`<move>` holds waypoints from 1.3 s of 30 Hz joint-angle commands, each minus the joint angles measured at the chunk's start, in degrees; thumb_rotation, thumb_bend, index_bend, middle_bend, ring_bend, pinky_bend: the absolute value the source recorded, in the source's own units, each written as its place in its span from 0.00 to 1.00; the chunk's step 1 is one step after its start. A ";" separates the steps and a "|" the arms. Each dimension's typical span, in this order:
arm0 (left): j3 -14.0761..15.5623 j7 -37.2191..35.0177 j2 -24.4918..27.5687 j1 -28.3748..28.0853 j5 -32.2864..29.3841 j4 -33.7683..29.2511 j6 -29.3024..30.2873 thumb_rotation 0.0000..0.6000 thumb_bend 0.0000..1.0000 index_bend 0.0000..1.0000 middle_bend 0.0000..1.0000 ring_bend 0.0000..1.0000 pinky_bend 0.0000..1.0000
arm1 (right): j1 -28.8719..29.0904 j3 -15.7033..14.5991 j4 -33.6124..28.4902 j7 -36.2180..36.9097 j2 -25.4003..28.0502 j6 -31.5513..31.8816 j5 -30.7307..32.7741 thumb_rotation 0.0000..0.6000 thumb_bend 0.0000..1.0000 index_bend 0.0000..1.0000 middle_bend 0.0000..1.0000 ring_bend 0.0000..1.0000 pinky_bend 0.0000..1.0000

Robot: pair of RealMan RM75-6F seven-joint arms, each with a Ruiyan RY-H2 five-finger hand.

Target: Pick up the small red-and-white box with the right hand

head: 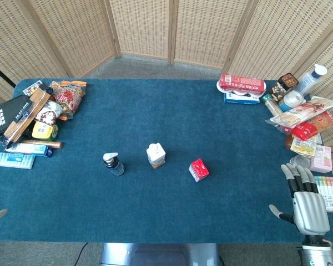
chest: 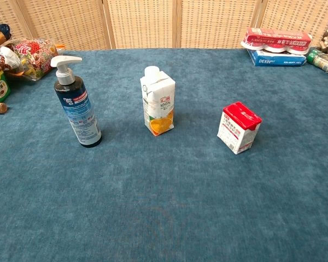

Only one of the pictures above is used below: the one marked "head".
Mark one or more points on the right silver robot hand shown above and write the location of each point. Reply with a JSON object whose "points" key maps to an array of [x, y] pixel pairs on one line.
{"points": [[312, 213]]}

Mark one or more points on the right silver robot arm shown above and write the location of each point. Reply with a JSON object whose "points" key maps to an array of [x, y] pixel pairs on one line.
{"points": [[316, 253]]}

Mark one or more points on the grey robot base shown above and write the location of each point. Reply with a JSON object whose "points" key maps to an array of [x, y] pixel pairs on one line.
{"points": [[158, 255]]}

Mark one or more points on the pink box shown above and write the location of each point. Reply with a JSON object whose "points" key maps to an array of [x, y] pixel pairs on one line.
{"points": [[322, 159]]}

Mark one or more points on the clear tube with green cap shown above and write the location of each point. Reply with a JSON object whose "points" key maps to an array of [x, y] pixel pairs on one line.
{"points": [[272, 105]]}

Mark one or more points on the small red box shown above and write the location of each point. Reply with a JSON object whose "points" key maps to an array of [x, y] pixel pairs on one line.
{"points": [[199, 168]]}

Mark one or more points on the dark brown snack package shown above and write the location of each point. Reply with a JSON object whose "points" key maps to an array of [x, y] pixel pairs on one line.
{"points": [[284, 83]]}

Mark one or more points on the red snack pack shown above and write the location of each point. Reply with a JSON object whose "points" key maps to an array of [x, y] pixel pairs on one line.
{"points": [[242, 81]]}

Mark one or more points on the blue white toothpaste box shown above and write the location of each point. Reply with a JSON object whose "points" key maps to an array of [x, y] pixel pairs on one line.
{"points": [[27, 149]]}

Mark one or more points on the light blue flat pack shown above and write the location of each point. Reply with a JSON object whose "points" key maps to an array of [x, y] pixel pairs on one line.
{"points": [[15, 160]]}

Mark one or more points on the pastel highlighter pen pack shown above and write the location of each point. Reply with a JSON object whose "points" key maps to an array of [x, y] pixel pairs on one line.
{"points": [[328, 194]]}

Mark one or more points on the clear plastic container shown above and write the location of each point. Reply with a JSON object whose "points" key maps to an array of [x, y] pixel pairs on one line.
{"points": [[299, 160]]}

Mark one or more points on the brown small bottle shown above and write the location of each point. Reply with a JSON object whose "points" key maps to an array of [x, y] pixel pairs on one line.
{"points": [[289, 142]]}

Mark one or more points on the red small packet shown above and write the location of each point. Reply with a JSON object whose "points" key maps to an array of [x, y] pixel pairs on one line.
{"points": [[304, 130]]}

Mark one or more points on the orange red snack bag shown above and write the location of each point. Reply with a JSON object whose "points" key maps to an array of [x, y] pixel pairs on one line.
{"points": [[326, 122]]}

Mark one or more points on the biscuit stick snack bag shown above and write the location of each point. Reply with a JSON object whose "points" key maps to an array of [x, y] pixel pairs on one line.
{"points": [[302, 112]]}

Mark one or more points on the blue white round jar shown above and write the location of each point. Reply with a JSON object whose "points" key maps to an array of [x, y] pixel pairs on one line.
{"points": [[291, 99]]}

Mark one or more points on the clear water bottle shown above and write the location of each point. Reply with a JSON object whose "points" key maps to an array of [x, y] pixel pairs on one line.
{"points": [[308, 80]]}

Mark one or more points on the white yogurt cup pack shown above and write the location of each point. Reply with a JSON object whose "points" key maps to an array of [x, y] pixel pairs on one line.
{"points": [[238, 93]]}

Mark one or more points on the white orange drink carton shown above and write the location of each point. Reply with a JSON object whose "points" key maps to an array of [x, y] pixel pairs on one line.
{"points": [[156, 155]]}

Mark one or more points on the blue table cloth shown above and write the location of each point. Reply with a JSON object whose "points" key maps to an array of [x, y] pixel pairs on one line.
{"points": [[166, 124]]}

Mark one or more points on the dark pump dispenser bottle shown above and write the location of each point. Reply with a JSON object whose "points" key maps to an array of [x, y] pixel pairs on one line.
{"points": [[114, 165]]}

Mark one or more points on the colourful patterned snack bag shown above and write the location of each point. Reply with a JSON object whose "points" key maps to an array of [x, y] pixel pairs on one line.
{"points": [[69, 97]]}

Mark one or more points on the brown wooden stick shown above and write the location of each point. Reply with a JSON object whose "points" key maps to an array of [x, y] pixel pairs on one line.
{"points": [[48, 144]]}

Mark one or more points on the yellow green can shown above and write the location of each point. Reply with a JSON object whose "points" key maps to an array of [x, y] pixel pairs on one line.
{"points": [[44, 131]]}

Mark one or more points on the brown white beaded pouch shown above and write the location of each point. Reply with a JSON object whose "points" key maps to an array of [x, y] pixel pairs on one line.
{"points": [[48, 113]]}

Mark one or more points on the picture card pack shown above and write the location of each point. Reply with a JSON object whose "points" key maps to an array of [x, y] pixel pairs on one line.
{"points": [[30, 86]]}

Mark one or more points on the black zip pouch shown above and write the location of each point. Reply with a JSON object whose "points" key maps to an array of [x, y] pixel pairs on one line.
{"points": [[4, 115]]}

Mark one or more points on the black stand pole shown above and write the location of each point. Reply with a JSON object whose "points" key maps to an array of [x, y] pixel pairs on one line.
{"points": [[1, 72]]}

